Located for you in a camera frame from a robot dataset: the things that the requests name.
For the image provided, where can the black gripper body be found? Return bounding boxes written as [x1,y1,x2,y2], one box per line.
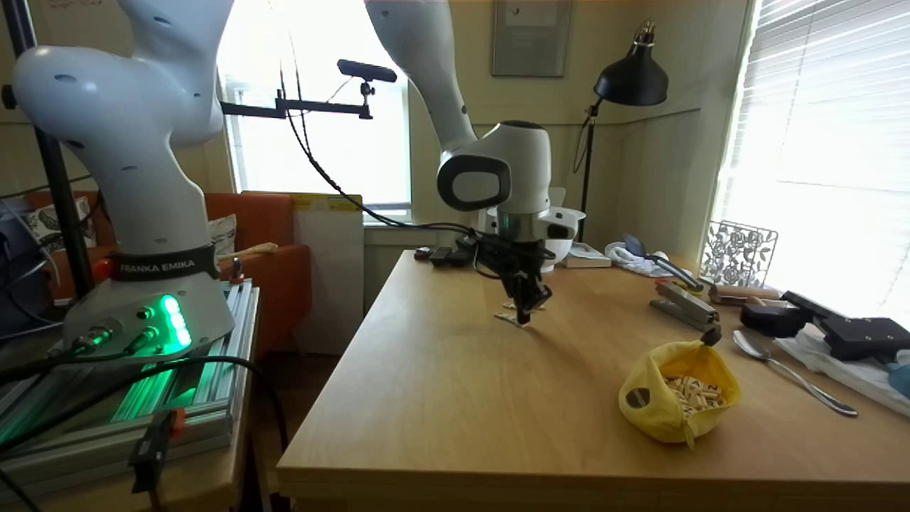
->
[486,238,553,284]

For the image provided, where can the pile of white letter tiles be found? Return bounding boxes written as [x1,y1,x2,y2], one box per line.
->
[662,371,728,415]

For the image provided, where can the large black remote control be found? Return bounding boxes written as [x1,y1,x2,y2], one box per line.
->
[429,244,482,271]

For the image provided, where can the grey crumpled cloth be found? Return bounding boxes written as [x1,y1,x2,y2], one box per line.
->
[605,236,671,278]

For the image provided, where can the silver metal stapler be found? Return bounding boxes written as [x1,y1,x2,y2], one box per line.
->
[649,278,723,334]

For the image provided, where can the yellow banana shaped pouch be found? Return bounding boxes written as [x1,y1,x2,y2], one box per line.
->
[617,339,746,450]

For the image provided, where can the bright glass window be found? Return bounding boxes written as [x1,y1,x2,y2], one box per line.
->
[218,0,415,213]

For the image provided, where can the brown wooden cylinder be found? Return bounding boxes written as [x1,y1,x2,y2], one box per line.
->
[708,281,755,308]

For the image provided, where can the white panel board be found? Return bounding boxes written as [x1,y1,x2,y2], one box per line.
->
[291,193,371,356]

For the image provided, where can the white lattice cube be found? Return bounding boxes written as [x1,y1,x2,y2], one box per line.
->
[699,220,782,292]

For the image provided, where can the black desk lamp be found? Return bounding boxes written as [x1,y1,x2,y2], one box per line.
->
[577,24,671,238]

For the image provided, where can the silver metal spoon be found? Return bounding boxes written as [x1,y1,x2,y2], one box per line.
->
[730,327,861,422]

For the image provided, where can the orange cardboard box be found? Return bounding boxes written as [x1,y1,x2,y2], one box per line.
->
[204,190,315,356]

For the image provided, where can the white cloth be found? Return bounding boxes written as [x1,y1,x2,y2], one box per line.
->
[770,324,910,422]

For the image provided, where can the white window blinds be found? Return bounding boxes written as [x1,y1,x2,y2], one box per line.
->
[710,0,910,324]

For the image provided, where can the flat black device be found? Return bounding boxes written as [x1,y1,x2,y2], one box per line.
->
[819,312,910,364]

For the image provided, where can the black orange handheld controller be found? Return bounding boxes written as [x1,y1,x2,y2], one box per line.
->
[126,408,186,494]

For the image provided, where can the black stand pole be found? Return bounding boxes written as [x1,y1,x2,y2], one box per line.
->
[4,0,98,298]

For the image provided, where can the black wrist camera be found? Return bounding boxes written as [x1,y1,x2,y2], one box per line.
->
[472,236,506,278]

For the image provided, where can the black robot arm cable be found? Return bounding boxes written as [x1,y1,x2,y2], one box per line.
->
[271,0,482,238]

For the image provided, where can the framed wall picture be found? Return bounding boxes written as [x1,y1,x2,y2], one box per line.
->
[489,0,577,81]

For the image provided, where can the black device with handle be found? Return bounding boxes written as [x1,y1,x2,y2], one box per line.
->
[736,287,836,341]

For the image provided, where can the black camera by window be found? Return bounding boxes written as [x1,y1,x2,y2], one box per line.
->
[335,56,402,85]

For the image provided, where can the aluminium rail platform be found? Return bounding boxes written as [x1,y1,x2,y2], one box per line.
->
[0,278,264,494]

